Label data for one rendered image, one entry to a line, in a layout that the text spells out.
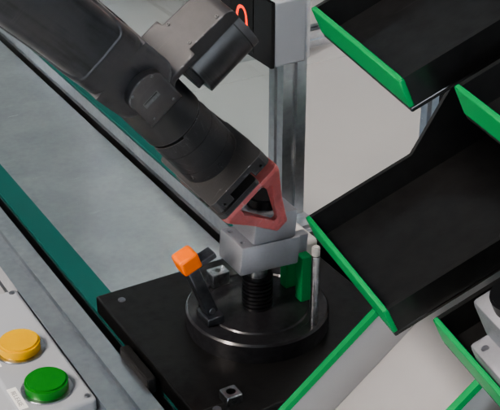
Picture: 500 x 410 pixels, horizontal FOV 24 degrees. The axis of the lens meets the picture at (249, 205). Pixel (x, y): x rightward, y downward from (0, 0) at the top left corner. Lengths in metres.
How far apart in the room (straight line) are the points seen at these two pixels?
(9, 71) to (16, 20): 1.09
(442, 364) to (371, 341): 0.06
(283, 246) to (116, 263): 0.31
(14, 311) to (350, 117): 0.79
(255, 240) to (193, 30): 0.23
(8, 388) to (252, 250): 0.26
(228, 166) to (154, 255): 0.37
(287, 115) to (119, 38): 0.46
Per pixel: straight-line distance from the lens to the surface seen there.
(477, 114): 0.67
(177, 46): 0.96
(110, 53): 0.87
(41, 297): 1.24
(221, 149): 1.02
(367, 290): 0.78
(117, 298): 1.21
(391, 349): 0.96
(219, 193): 1.01
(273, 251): 1.11
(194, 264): 1.08
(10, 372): 1.14
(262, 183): 1.03
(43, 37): 0.84
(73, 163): 1.59
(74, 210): 1.48
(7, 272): 1.29
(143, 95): 0.92
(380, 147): 1.76
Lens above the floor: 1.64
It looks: 29 degrees down
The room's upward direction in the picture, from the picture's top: straight up
